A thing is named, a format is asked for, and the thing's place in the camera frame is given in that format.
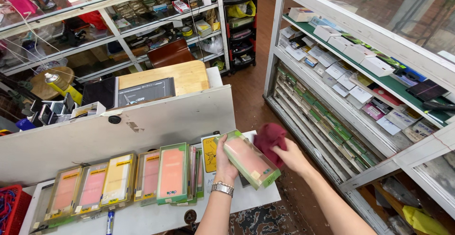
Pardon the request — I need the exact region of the grey black work mat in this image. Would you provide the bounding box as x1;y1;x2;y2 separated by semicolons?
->
117;77;176;108

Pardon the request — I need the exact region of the row of phone case boxes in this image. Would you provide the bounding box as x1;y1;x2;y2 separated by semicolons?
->
30;143;205;234

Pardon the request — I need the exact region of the maroon cloth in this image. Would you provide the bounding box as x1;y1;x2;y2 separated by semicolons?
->
253;123;288;169

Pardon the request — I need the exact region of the yellow spray can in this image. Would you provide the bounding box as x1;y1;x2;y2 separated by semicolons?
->
44;72;83;105

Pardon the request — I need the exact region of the green pink phone case box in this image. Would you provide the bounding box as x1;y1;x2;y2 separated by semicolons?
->
213;129;282;190

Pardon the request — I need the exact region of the person's left hand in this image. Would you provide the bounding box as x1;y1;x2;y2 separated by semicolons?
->
214;134;239;185

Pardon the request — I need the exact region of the black tablet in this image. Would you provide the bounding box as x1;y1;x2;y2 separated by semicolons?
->
81;77;118;110

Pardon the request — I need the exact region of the white glass cabinet with clutter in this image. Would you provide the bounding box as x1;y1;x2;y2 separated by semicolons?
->
0;0;231;83

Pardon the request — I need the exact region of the white packet with yellow label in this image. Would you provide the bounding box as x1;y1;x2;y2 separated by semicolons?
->
201;134;222;183

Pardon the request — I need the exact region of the round wooden stool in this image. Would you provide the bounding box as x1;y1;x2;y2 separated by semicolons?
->
30;67;75;101

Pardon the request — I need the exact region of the black plastic shelf rack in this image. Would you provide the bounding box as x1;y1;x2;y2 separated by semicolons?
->
221;0;259;75

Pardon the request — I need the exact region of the white partition board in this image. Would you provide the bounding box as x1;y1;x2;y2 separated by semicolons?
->
0;84;237;187

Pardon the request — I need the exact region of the brown chair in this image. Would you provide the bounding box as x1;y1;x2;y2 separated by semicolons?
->
147;38;196;68

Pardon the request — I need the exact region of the blue white marker pen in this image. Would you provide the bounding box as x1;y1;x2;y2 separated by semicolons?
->
106;210;115;235

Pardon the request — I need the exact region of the person's right hand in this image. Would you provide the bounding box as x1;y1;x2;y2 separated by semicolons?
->
272;138;313;177

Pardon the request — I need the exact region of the white glass cabinet with boxes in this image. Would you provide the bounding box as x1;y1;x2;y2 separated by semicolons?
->
264;0;455;235

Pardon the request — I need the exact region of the small white open box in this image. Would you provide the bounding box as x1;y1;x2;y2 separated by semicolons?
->
70;101;106;119

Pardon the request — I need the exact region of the heap of phones and parts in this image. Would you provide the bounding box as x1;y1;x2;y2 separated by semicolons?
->
16;93;77;131

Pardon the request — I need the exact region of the silver wrist watch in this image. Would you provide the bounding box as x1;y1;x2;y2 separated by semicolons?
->
211;181;235;197

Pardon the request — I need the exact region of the dark patterned rug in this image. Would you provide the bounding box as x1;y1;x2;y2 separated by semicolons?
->
227;176;333;235

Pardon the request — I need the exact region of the wooden desk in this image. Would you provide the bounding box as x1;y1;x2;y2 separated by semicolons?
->
117;60;210;97

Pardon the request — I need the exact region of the red plastic basket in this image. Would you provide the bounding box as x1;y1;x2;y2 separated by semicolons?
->
0;184;32;235

